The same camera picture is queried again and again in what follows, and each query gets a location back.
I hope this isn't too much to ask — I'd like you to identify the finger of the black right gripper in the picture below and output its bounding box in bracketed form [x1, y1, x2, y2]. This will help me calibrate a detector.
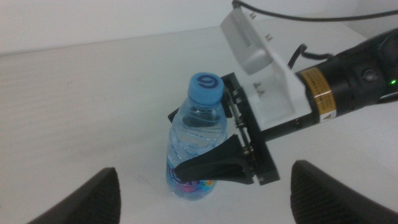
[167, 102, 234, 127]
[174, 134, 255, 185]

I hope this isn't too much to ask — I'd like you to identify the blue-capped water bottle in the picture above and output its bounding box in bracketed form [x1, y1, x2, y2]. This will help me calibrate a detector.
[165, 72, 228, 202]

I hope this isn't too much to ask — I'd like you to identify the braided black camera cable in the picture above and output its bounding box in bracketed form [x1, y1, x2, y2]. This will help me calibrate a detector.
[231, 0, 398, 23]

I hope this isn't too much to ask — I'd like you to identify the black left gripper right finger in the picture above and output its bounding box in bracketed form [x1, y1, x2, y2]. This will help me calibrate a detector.
[290, 160, 398, 224]

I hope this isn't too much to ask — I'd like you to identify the thin black wire loop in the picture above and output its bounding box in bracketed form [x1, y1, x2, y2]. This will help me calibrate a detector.
[287, 43, 335, 70]

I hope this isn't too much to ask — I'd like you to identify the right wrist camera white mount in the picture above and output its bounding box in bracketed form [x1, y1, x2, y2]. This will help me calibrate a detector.
[219, 6, 313, 131]

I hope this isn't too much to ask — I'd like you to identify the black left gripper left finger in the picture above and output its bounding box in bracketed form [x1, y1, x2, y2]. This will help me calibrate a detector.
[27, 167, 121, 224]

